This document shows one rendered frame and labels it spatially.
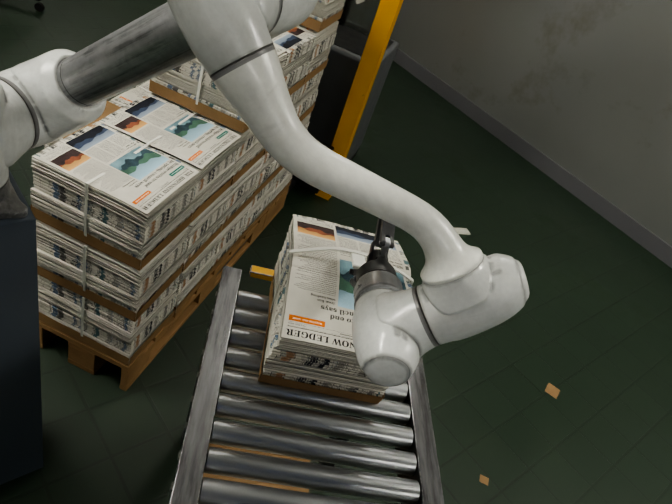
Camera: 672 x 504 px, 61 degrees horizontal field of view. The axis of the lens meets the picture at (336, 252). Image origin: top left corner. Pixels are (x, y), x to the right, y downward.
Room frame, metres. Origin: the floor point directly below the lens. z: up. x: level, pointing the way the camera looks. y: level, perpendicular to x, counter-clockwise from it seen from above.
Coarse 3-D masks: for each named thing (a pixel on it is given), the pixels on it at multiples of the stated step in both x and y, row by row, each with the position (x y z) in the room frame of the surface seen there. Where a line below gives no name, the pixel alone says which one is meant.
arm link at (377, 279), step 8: (368, 272) 0.80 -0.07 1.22; (376, 272) 0.80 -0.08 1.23; (384, 272) 0.80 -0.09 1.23; (360, 280) 0.78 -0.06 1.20; (368, 280) 0.78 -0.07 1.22; (376, 280) 0.77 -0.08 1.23; (384, 280) 0.78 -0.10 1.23; (392, 280) 0.79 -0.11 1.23; (360, 288) 0.76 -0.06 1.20; (368, 288) 0.75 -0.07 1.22; (376, 288) 0.75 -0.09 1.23; (392, 288) 0.76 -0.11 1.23; (400, 288) 0.78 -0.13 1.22; (360, 296) 0.75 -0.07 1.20
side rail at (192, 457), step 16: (224, 272) 1.10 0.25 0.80; (240, 272) 1.13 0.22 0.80; (224, 288) 1.05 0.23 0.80; (224, 304) 1.00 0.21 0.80; (224, 320) 0.95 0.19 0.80; (208, 336) 0.88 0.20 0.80; (224, 336) 0.90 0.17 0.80; (208, 352) 0.84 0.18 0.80; (224, 352) 0.86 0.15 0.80; (208, 368) 0.80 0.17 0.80; (208, 384) 0.76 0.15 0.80; (192, 400) 0.72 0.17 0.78; (208, 400) 0.72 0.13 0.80; (192, 416) 0.67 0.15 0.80; (208, 416) 0.69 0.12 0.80; (192, 432) 0.64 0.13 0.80; (208, 432) 0.65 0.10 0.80; (192, 448) 0.61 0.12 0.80; (192, 464) 0.58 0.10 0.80; (176, 480) 0.54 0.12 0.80; (192, 480) 0.55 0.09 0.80; (176, 496) 0.51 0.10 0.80; (192, 496) 0.52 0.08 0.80
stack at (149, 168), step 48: (144, 96) 1.75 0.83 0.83; (96, 144) 1.38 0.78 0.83; (144, 144) 1.50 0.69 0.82; (192, 144) 1.58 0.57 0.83; (240, 144) 1.77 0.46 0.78; (48, 192) 1.22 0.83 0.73; (96, 192) 1.20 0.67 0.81; (144, 192) 1.26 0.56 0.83; (192, 192) 1.44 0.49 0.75; (240, 192) 1.86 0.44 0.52; (48, 240) 1.21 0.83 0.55; (144, 240) 1.18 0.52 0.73; (192, 240) 1.50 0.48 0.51; (48, 288) 1.22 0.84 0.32; (96, 288) 1.20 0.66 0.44; (144, 288) 1.21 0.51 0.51; (192, 288) 1.59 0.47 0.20; (48, 336) 1.25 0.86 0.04; (96, 336) 1.20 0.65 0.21; (144, 336) 1.27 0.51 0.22
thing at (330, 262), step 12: (300, 252) 0.98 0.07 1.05; (312, 252) 1.00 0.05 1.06; (324, 252) 1.01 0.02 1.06; (336, 252) 1.03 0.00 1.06; (288, 264) 0.99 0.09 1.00; (300, 264) 0.94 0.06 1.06; (312, 264) 0.96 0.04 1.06; (324, 264) 0.97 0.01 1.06; (336, 264) 0.99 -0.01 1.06; (348, 264) 1.00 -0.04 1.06; (336, 276) 0.95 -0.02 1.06; (348, 276) 0.96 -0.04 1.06; (408, 288) 1.00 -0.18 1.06
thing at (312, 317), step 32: (288, 288) 0.87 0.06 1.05; (320, 288) 0.90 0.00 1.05; (352, 288) 0.94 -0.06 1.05; (288, 320) 0.80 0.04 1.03; (320, 320) 0.83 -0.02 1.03; (288, 352) 0.79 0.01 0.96; (320, 352) 0.79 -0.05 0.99; (352, 352) 0.80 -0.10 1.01; (320, 384) 0.84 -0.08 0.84; (352, 384) 0.85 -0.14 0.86
